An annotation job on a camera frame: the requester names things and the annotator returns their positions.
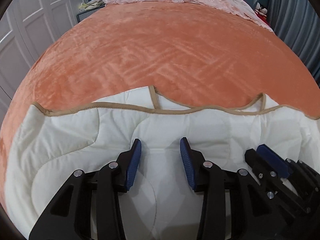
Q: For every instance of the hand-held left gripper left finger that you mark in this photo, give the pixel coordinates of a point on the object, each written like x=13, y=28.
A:
x=132, y=166

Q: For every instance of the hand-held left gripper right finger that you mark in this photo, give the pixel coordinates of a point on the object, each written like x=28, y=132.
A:
x=187, y=166

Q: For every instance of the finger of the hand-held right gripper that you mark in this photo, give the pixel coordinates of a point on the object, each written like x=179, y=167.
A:
x=272, y=158
x=306, y=177

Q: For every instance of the white quilted jacket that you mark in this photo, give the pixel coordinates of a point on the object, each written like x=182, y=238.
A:
x=75, y=142

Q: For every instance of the orange plush blanket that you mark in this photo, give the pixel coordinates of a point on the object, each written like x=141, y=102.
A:
x=155, y=50

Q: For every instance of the red cloth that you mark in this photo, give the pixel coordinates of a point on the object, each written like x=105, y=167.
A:
x=263, y=20

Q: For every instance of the grey curtain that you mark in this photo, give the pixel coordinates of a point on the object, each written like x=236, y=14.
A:
x=295, y=17

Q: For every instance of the plush toys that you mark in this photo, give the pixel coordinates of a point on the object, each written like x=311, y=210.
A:
x=261, y=8

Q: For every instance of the grey nightstand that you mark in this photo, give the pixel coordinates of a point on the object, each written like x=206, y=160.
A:
x=87, y=13

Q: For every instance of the yellow paper item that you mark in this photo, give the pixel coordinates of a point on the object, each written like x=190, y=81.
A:
x=83, y=6

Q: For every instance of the beige cloth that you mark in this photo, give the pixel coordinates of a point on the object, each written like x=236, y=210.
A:
x=96, y=1

